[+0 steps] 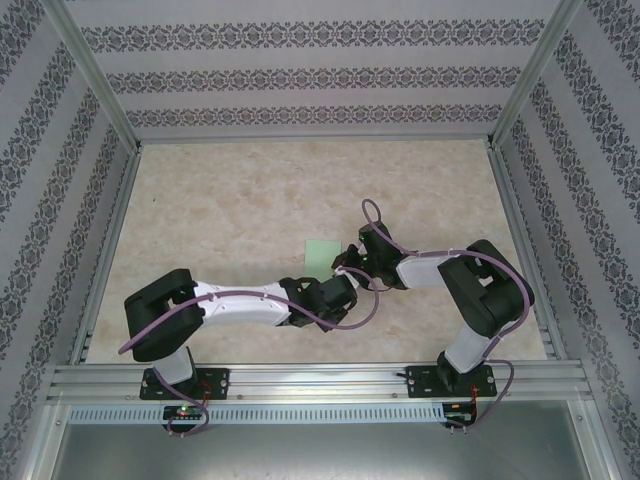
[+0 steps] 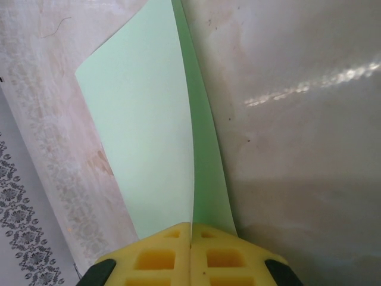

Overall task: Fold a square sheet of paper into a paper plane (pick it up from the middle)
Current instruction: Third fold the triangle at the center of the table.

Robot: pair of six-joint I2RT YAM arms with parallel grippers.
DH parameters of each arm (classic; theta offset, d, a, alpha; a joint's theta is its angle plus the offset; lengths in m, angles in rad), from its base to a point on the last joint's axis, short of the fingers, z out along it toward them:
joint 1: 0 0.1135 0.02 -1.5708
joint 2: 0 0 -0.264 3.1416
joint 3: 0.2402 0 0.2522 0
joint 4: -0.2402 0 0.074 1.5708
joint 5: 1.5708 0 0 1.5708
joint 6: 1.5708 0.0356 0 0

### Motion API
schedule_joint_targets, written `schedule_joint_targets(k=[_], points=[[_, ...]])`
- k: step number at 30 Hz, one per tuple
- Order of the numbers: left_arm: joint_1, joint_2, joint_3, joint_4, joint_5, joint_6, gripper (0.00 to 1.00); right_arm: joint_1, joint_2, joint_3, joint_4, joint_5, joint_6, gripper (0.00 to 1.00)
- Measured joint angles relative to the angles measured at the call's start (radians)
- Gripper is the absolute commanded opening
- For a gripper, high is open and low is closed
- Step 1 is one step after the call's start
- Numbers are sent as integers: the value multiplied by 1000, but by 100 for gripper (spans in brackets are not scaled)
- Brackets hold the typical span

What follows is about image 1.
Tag slotted grey cable duct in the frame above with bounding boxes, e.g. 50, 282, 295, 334
67, 403, 447, 424

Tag light green paper sheet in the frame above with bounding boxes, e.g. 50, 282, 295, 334
303, 239, 345, 282

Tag aluminium frame post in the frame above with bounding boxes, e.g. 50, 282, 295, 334
38, 0, 144, 151
485, 0, 586, 151

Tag small circuit board green light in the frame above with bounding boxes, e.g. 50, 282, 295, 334
162, 405, 205, 421

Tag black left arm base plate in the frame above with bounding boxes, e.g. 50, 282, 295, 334
139, 367, 232, 402

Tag aluminium table side rail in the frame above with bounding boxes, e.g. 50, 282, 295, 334
485, 142, 571, 362
67, 144, 146, 366

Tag long aluminium mounting rail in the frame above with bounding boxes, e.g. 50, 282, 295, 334
47, 363, 595, 402

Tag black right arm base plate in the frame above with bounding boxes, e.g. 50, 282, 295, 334
405, 364, 499, 400

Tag small circuit board with pins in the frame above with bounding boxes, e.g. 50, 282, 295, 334
443, 401, 480, 427

